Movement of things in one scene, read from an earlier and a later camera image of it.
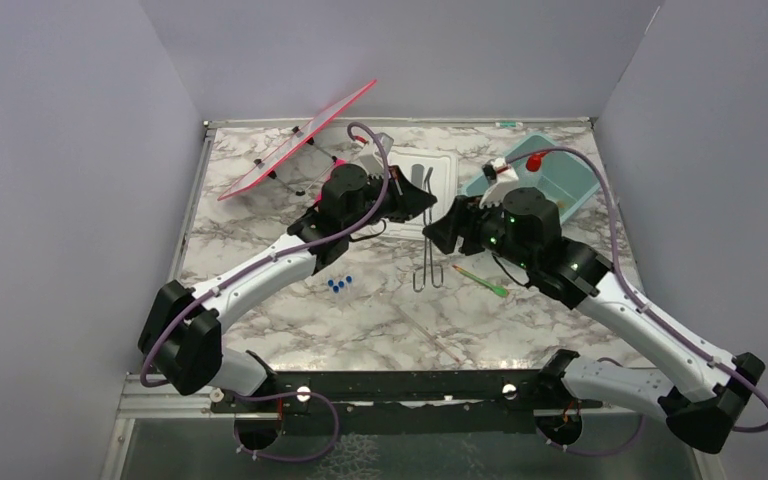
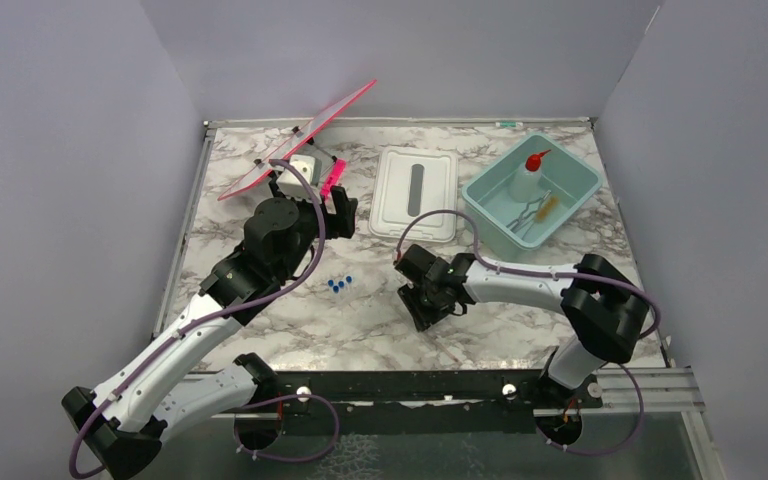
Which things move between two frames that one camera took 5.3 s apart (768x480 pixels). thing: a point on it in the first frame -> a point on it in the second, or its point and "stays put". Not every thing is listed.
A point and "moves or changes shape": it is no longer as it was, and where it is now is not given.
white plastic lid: x=436 y=172 stays put
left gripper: x=412 y=201 -> x=340 y=224
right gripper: x=463 y=218 -> x=422 y=317
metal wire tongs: x=427 y=223 moves or changes shape
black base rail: x=336 y=402 stays put
